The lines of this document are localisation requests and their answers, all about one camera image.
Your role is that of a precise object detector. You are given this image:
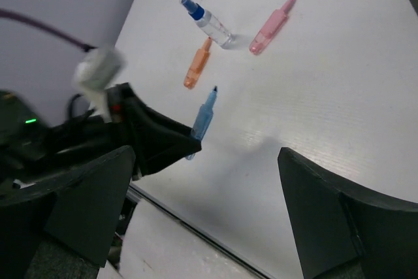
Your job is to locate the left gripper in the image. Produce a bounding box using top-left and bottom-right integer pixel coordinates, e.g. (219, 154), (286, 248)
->
(45, 83), (202, 177)

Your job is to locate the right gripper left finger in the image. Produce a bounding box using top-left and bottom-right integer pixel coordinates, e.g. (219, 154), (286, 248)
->
(1, 146), (135, 278)

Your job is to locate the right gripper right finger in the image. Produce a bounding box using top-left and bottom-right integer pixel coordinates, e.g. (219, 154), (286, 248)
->
(278, 148), (417, 278)

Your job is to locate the blue highlighter pen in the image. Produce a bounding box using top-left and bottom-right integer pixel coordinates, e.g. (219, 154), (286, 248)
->
(190, 86), (218, 142)

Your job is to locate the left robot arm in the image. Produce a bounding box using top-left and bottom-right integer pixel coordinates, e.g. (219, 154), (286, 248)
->
(1, 83), (202, 182)

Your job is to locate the orange translucent highlighter pen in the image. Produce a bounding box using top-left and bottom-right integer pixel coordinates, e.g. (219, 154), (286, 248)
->
(184, 37), (212, 90)

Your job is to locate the blue spray bottle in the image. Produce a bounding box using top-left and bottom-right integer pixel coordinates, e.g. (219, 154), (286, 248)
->
(180, 0), (233, 49)

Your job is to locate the pink highlighter pen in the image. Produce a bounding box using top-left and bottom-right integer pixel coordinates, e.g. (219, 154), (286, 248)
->
(249, 0), (297, 56)

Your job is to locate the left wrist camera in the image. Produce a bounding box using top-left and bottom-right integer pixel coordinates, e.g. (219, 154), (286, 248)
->
(73, 46), (125, 122)

